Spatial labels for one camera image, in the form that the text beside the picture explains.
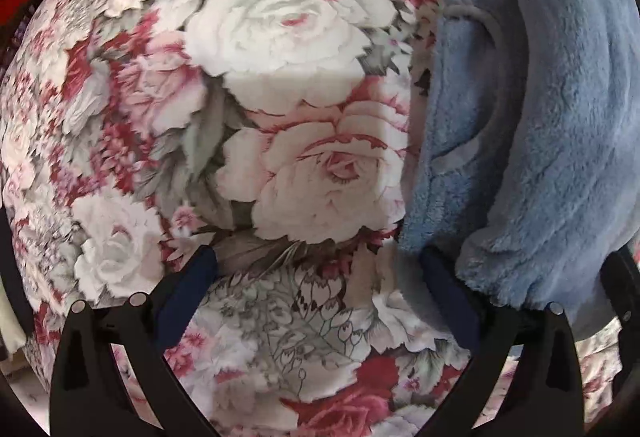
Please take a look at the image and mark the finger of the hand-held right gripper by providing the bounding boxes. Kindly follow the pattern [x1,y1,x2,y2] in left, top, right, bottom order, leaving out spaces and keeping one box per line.
[600,247,640,324]

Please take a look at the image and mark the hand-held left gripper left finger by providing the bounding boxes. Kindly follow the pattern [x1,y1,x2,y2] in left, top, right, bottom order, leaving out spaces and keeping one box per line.
[49,244,221,437]

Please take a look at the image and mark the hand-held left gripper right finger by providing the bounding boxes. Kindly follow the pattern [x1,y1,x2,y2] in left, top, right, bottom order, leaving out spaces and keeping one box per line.
[419,247,586,437]

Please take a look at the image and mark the blue fleece zip jacket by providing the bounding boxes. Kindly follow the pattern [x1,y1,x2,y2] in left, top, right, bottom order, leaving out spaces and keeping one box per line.
[399,0,640,344]

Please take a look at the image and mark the white garment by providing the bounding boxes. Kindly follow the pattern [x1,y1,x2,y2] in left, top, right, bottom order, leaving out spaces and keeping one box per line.
[0,284,27,354]

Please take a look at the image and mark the floral printed blanket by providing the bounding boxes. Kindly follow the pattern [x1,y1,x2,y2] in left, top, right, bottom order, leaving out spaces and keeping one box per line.
[0,0,640,437]

